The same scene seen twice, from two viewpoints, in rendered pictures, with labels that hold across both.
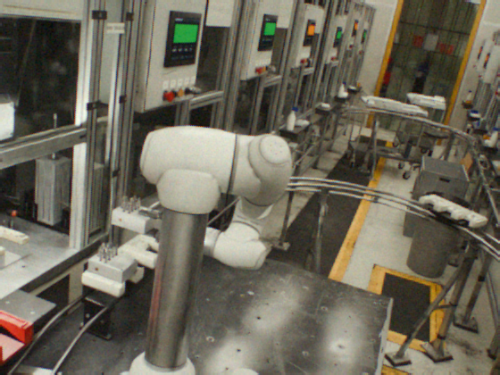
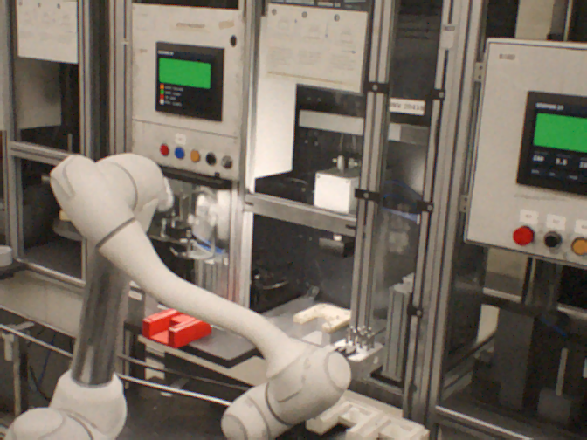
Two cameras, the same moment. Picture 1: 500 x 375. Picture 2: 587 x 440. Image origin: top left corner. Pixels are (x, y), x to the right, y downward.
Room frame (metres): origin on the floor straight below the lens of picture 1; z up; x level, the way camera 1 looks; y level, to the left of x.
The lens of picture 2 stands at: (1.97, -1.39, 1.84)
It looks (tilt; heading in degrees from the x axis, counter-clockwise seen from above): 15 degrees down; 109
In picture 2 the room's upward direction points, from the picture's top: 3 degrees clockwise
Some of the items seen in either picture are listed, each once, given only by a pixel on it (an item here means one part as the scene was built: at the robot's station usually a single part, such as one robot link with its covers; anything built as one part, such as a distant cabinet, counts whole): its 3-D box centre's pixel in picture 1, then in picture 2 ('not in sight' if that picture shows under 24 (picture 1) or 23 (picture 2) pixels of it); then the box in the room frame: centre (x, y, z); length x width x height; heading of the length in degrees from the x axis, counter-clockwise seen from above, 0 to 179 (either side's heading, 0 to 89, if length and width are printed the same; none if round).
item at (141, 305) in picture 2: not in sight; (144, 300); (0.82, 0.61, 0.97); 0.08 x 0.08 x 0.12; 74
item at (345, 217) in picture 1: (351, 182); not in sight; (5.67, -1.14, 0.01); 5.85 x 0.59 x 0.01; 164
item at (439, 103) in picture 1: (419, 126); not in sight; (7.63, -2.34, 0.48); 0.84 x 0.58 x 0.97; 172
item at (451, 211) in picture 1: (450, 213); not in sight; (2.76, -1.17, 0.84); 0.37 x 0.14 x 0.10; 42
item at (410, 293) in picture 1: (404, 304); not in sight; (3.09, -1.21, 0.01); 1.00 x 0.55 x 0.01; 164
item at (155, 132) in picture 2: not in sight; (210, 88); (0.92, 0.79, 1.60); 0.42 x 0.29 x 0.46; 164
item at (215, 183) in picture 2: not in sight; (176, 171); (0.89, 0.66, 1.37); 0.36 x 0.04 x 0.04; 164
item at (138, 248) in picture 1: (130, 268); (348, 430); (1.53, 0.37, 0.84); 0.36 x 0.14 x 0.10; 164
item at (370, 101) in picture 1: (386, 134); not in sight; (6.52, -1.60, 0.48); 0.88 x 0.56 x 0.96; 92
